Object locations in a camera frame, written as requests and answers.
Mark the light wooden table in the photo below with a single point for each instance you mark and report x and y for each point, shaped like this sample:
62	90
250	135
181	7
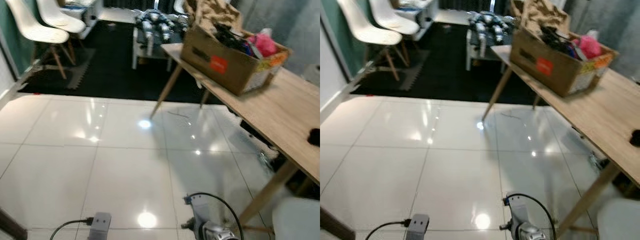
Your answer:
280	110
600	110

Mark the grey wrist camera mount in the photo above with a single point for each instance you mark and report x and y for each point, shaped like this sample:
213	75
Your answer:
100	225
202	210
419	226
519	211

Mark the white small stool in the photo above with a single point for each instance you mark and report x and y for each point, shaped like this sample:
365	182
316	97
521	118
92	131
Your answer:
477	51
145	50

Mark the small black crumpled object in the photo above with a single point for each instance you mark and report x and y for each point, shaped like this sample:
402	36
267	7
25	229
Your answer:
314	137
635	138

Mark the grey curtain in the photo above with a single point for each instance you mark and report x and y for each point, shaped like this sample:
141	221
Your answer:
615	20
290	20

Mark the black foam floor mat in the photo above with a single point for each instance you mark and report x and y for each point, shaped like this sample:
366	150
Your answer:
440	75
115	75

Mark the black tangled items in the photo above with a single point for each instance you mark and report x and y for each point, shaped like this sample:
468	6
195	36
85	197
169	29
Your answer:
557	40
232	37

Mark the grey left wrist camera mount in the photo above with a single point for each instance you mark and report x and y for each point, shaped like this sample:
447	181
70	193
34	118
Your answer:
100	225
419	226

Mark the brown cardboard box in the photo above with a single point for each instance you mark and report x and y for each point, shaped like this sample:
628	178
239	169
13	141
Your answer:
530	60
200	57

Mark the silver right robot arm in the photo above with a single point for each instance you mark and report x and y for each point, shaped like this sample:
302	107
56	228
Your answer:
531	234
217	234

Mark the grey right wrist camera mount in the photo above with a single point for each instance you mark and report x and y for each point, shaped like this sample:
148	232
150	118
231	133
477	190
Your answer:
519	211
202	210

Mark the pink plastic bag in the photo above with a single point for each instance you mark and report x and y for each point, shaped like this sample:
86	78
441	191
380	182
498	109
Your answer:
264	45
589	47

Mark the silver robot figure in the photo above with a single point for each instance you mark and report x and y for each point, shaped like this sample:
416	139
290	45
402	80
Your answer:
490	26
157	25

